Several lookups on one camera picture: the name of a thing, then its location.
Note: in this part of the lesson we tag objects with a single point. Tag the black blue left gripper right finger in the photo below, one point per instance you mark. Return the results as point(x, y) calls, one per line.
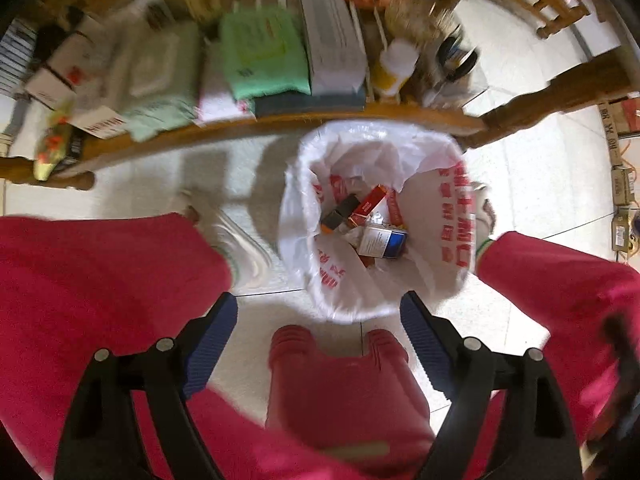
point(535, 438)

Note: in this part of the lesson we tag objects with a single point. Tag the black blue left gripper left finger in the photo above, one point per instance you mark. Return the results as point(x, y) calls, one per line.
point(101, 438)

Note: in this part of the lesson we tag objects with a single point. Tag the navy white booklet box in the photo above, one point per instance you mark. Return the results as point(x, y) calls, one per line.
point(381, 242)

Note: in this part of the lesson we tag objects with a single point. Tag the red cardboard box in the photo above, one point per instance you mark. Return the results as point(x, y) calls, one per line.
point(361, 215)

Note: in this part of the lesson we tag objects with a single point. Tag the black box with label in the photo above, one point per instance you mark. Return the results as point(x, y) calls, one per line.
point(338, 219)

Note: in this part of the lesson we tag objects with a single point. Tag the person's right red trouser leg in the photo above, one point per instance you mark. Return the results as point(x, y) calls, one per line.
point(570, 293)

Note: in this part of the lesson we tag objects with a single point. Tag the person's red trouser leg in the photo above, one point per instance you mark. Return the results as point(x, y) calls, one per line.
point(69, 288)
point(570, 293)

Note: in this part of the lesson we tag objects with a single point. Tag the person's left red trouser leg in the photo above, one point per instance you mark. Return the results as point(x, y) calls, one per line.
point(69, 288)

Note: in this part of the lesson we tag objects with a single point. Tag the red plastic stool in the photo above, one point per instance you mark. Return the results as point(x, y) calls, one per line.
point(366, 410)

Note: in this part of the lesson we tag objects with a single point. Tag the beige slipper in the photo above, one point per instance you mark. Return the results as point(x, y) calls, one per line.
point(249, 263)

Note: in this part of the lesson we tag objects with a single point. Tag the wooden table lower shelf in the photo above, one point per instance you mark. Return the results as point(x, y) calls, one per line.
point(607, 76)

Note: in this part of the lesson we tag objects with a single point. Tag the white red plastic bag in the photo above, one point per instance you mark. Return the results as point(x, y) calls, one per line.
point(428, 195)

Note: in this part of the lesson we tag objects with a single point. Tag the red white medicine box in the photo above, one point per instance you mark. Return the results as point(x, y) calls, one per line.
point(216, 102)

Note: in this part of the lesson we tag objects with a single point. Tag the baby wipes pack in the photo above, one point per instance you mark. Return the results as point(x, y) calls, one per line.
point(160, 91)

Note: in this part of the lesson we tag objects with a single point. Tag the dark book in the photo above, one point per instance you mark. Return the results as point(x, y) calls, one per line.
point(298, 103)

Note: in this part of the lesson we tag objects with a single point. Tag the yellow white bottle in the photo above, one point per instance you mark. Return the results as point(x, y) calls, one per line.
point(394, 67)

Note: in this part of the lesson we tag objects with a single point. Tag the green wipes pack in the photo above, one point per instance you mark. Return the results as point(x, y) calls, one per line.
point(262, 53)

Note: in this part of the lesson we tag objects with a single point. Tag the white folded paper box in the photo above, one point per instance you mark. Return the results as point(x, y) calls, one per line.
point(337, 64)

